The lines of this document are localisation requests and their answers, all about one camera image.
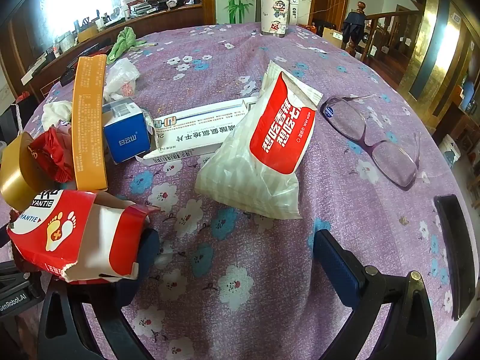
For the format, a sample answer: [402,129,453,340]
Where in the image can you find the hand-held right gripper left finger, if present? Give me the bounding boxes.
[37,229,162,360]

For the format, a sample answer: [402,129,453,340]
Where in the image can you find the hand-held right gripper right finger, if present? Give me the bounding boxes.
[313,229,437,360]

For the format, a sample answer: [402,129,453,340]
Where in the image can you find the red footprint print box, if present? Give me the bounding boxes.
[7,189,162,285]

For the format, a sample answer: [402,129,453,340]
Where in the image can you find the small blue box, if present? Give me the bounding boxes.
[102,98,158,164]

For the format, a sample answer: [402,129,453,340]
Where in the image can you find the long white medicine box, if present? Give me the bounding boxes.
[136,97,260,166]

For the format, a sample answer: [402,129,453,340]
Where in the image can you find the red white wet wipe packet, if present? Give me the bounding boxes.
[195,60,324,220]

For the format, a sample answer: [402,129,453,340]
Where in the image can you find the long orange box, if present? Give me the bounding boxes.
[72,54,109,191]

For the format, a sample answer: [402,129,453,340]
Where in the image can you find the gold tape roll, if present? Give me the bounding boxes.
[0,132,54,211]

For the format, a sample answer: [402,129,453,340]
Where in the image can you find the black rectangular object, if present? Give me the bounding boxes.
[433,194,477,322]

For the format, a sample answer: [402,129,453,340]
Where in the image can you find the purple eyeglasses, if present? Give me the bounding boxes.
[320,95,421,190]

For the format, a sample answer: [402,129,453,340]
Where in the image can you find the red crumpled wrapper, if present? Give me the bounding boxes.
[29,123,76,183]

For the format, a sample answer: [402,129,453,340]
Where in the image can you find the white bucket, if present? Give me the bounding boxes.
[438,134,463,170]

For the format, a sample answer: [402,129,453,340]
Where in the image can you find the clear plastic bag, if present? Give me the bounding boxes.
[103,58,142,101]

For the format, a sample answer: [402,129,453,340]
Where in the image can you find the purple floral tablecloth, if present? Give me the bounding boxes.
[7,20,463,360]

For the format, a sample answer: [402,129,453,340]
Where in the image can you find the green cloth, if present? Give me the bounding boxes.
[106,26,138,64]

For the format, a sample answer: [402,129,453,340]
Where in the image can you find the black pouch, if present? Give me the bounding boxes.
[59,43,113,88]

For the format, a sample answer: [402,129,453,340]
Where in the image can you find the wooden counter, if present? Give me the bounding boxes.
[19,4,211,96]

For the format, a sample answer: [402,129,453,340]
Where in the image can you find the wooden stair banister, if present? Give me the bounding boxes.
[344,1,417,62]

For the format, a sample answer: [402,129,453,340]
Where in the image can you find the white cartoon tumbler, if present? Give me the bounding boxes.
[259,0,301,39]

